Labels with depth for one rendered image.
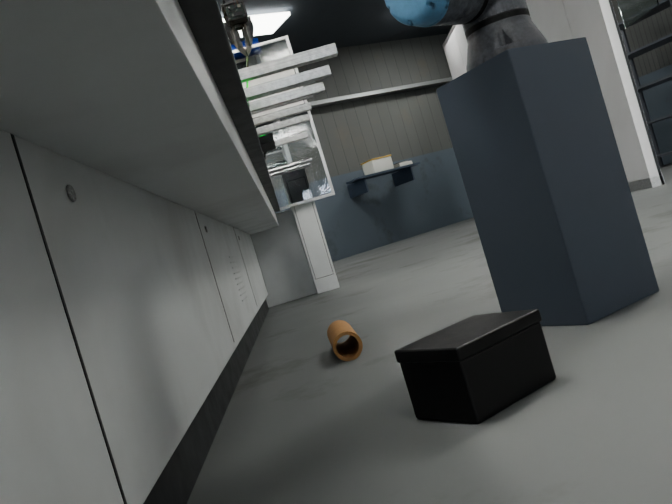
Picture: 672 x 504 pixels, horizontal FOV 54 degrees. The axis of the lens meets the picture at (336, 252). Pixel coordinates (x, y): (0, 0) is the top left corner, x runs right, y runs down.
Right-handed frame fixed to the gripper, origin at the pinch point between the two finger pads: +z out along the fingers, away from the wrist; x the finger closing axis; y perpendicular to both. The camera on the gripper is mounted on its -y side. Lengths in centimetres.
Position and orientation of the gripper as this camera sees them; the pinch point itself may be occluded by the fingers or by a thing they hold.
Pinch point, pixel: (246, 52)
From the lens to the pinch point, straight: 219.6
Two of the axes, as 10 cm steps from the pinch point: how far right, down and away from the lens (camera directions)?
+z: 2.9, 9.6, 0.2
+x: 9.6, -2.9, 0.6
